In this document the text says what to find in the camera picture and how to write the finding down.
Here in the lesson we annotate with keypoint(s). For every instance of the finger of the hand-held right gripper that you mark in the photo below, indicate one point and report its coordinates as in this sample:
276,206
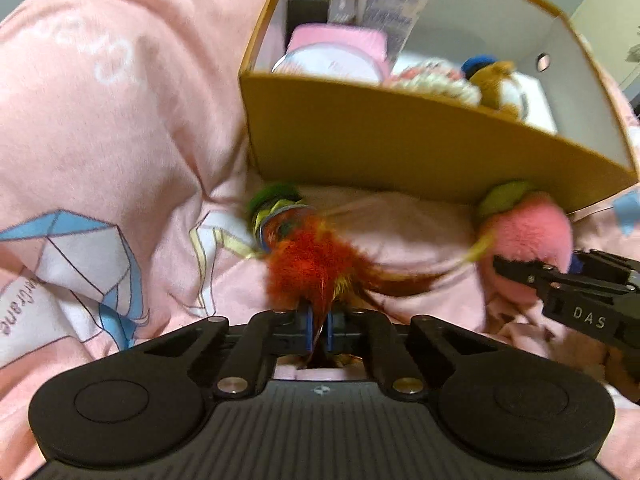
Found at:
585,310
610,267

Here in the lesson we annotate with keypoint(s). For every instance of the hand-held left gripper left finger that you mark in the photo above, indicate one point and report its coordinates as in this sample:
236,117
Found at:
308,330

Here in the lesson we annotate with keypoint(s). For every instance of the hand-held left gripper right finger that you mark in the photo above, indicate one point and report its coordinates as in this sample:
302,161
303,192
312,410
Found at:
330,332

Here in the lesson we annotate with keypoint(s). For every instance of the colourful feather toy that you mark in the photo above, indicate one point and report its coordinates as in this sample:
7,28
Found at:
300,260

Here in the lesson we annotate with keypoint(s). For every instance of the pink plush fruit toy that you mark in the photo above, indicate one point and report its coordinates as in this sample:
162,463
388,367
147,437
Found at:
530,230

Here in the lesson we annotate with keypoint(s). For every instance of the orange cardboard box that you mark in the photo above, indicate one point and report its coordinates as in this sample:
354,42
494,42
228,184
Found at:
400,135

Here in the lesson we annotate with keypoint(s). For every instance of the brown and white plush dog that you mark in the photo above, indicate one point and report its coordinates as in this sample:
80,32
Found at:
492,85

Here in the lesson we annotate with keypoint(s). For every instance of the pale cabinet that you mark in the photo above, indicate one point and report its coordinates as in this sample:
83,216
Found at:
615,20

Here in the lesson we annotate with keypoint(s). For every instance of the pink printed blanket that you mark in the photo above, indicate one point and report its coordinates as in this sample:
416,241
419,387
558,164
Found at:
125,160

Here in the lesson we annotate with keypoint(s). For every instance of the round white lidded container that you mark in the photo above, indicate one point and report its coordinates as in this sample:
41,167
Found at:
325,65

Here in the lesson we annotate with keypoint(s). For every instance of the printed paper packet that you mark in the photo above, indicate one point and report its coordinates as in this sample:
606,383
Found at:
395,5

